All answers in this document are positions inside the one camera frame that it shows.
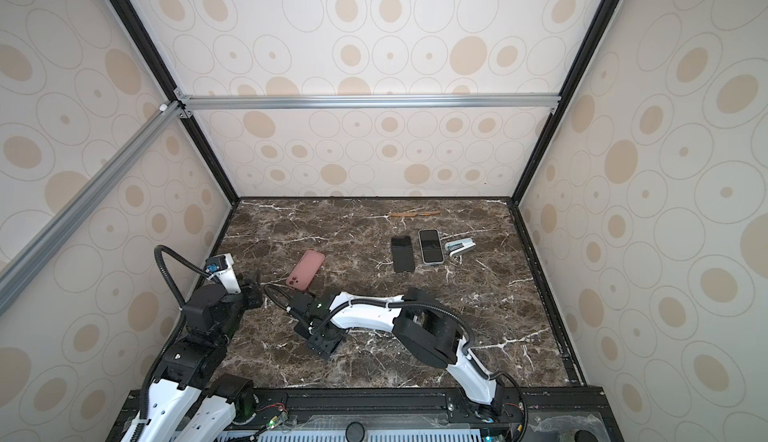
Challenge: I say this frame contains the black phone case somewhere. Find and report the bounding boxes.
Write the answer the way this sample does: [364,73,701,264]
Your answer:
[389,234,417,275]

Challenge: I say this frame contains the blue smartphone black screen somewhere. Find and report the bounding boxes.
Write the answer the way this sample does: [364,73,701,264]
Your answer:
[419,230,443,263]

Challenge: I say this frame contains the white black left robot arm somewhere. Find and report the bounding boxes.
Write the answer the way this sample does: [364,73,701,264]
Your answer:
[121,277,263,441]

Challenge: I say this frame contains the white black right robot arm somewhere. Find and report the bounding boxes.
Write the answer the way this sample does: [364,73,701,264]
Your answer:
[284,288,504,415]

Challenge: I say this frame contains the pink phone case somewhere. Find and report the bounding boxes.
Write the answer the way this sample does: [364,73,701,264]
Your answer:
[286,250,326,291]

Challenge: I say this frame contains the light blue white stapler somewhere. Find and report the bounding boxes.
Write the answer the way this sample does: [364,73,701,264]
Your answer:
[444,238,476,258]

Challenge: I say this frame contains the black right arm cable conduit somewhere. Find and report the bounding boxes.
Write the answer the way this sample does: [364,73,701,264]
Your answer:
[262,282,529,442]

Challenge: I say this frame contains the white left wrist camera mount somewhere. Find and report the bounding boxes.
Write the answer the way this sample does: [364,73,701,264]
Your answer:
[204,253,241,294]

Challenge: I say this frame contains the silver aluminium rail back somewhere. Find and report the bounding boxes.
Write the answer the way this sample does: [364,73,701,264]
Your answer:
[181,94,561,110]

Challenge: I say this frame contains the silver aluminium rail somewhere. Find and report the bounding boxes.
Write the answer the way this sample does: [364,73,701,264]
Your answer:
[1,100,182,312]
[181,94,561,110]

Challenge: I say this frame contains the silver aluminium rail left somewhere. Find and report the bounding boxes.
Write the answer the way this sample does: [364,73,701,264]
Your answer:
[1,100,182,312]

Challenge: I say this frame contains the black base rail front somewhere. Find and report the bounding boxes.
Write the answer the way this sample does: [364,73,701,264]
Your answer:
[141,386,623,441]

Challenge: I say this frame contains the black corner frame post left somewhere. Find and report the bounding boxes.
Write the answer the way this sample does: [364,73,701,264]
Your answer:
[108,0,240,206]

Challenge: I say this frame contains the black corner frame post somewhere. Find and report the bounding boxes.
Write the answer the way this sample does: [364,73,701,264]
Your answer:
[108,0,240,206]
[510,0,622,208]

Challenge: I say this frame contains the black corner frame post right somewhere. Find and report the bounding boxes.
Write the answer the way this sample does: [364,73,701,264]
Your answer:
[510,0,622,208]

